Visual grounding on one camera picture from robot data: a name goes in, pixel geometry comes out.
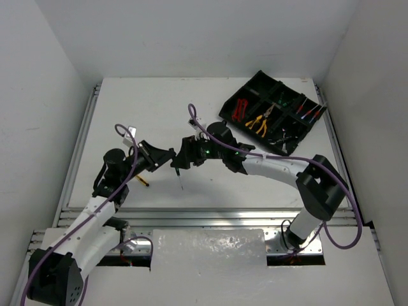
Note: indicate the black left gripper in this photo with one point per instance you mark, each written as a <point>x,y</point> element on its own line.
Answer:
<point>146,154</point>

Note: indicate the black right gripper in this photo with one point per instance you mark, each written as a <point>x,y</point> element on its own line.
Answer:
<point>186,154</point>

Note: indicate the black green precision screwdriver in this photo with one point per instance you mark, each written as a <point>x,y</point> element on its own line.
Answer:
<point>179,178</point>

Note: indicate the small yellow utility knife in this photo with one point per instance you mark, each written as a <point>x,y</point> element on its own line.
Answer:
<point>142,181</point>

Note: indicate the red black folding saw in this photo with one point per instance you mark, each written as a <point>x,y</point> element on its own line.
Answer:
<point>239,111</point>

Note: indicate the yellow needle-nose pliers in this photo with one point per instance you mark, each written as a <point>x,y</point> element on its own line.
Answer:
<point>261,122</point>

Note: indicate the large silver open-end wrench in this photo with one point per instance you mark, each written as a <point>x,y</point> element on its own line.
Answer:
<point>283,140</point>

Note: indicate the Pro'sKit black green screwdriver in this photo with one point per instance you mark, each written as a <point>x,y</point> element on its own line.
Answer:
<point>280,98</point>

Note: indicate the blue red screwdriver large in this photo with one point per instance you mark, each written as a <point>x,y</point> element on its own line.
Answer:
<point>316,114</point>

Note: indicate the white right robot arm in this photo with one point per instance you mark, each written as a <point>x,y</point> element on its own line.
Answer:
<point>317,182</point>

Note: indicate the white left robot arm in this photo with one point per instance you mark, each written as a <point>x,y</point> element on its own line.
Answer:
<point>57,274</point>

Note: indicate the black compartment tray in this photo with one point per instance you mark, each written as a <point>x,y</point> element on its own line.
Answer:
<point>262,91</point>

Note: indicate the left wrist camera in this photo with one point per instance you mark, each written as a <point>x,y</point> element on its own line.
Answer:
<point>129,136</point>

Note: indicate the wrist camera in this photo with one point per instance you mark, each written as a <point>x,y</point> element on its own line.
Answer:
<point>129,136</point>
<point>199,125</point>

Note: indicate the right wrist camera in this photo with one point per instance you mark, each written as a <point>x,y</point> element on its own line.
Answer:
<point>199,125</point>

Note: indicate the aluminium rail frame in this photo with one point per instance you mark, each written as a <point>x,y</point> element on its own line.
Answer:
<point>213,198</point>

